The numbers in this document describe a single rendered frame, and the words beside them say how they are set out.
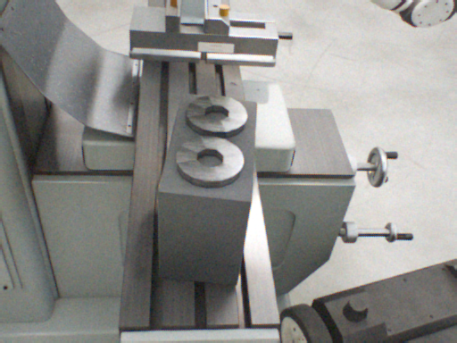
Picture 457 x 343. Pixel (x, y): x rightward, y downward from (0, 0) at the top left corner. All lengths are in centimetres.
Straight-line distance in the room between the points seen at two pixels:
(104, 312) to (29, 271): 28
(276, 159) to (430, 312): 49
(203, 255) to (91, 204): 62
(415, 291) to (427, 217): 109
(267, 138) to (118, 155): 35
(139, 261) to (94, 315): 81
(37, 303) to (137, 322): 84
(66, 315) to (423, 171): 170
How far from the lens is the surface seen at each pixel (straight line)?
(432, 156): 268
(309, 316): 116
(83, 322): 160
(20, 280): 149
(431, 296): 130
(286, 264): 154
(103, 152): 120
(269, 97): 135
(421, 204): 240
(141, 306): 77
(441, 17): 113
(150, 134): 103
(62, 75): 119
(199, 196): 65
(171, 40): 124
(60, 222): 138
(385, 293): 126
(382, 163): 147
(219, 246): 72
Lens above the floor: 156
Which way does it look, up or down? 43 degrees down
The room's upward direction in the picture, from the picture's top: 7 degrees clockwise
